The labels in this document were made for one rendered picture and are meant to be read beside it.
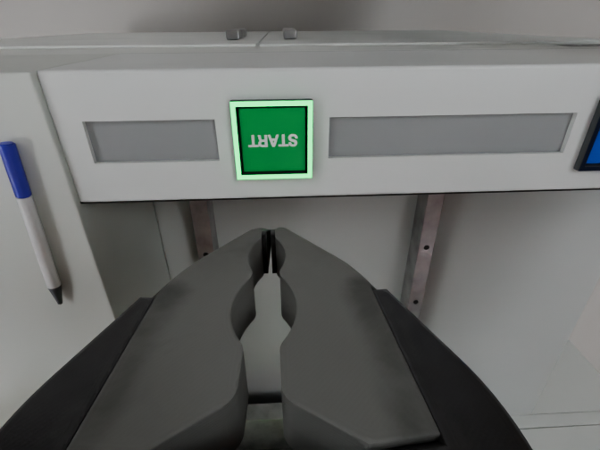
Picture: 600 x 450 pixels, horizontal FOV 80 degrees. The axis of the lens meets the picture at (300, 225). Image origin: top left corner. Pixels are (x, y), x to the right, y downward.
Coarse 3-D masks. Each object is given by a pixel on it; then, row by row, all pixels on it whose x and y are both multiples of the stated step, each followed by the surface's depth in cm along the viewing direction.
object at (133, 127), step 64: (128, 64) 26; (192, 64) 26; (256, 64) 25; (320, 64) 25; (384, 64) 25; (448, 64) 24; (512, 64) 24; (576, 64) 24; (64, 128) 25; (128, 128) 25; (192, 128) 26; (320, 128) 26; (384, 128) 26; (448, 128) 27; (512, 128) 27; (576, 128) 27; (128, 192) 27; (192, 192) 28; (256, 192) 28; (320, 192) 28; (384, 192) 28
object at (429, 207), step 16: (416, 208) 45; (432, 208) 42; (416, 224) 45; (432, 224) 43; (416, 240) 45; (432, 240) 44; (416, 256) 45; (416, 272) 46; (416, 288) 48; (416, 304) 49
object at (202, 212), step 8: (192, 208) 40; (200, 208) 40; (208, 208) 41; (192, 216) 41; (200, 216) 41; (208, 216) 41; (200, 224) 41; (208, 224) 41; (200, 232) 42; (208, 232) 42; (216, 232) 45; (200, 240) 42; (208, 240) 43; (216, 240) 45; (200, 248) 43; (208, 248) 43; (216, 248) 45; (200, 256) 44
